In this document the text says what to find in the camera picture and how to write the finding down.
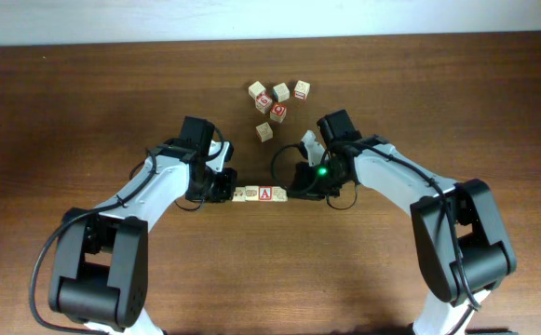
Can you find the pineapple green B block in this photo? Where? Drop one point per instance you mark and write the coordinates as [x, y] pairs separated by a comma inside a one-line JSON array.
[[252, 193]]

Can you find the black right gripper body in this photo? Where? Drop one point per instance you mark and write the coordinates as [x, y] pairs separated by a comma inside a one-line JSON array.
[[317, 181]]

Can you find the yellow car block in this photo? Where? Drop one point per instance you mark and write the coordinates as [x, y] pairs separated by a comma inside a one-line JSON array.
[[239, 194]]

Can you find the red letter A block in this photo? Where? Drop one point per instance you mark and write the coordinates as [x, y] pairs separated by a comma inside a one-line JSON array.
[[265, 193]]

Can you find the red E elephant block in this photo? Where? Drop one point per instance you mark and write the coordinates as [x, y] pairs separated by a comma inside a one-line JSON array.
[[264, 132]]

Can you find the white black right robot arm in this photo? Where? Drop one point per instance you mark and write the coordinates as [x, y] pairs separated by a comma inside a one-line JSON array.
[[462, 245]]

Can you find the blue H block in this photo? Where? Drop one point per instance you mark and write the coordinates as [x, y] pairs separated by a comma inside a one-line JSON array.
[[281, 92]]

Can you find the green edged picture block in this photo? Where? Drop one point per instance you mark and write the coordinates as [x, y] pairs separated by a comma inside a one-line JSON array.
[[279, 194]]

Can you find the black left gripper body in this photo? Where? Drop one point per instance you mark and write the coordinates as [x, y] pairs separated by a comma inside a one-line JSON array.
[[214, 188]]

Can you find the blue E leaf block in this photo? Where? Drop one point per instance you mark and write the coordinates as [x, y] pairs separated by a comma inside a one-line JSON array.
[[256, 89]]

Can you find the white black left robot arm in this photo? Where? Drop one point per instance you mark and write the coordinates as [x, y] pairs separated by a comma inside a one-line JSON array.
[[100, 273]]

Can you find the red bottom picture block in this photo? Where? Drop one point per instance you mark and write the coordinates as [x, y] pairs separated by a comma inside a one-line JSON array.
[[301, 90]]

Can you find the red Q block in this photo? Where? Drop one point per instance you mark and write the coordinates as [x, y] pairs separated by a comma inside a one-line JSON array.
[[278, 112]]

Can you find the red number 6 block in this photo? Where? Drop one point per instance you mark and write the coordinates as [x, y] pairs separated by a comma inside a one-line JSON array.
[[263, 103]]

